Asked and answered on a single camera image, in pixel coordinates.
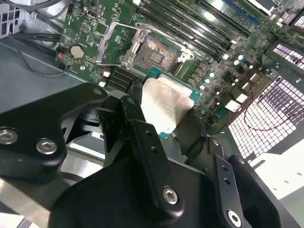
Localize silver CPU with green edge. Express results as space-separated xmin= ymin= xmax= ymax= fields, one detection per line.
xmin=140 ymin=67 xmax=202 ymax=140

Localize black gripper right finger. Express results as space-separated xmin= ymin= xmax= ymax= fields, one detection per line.
xmin=177 ymin=110 xmax=301 ymax=228

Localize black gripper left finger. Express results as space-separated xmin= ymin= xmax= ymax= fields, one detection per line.
xmin=0 ymin=79 xmax=185 ymax=220

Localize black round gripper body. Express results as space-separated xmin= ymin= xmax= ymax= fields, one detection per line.
xmin=48 ymin=152 xmax=222 ymax=228

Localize metal socket cover frame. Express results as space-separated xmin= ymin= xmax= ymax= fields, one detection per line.
xmin=96 ymin=21 xmax=152 ymax=67

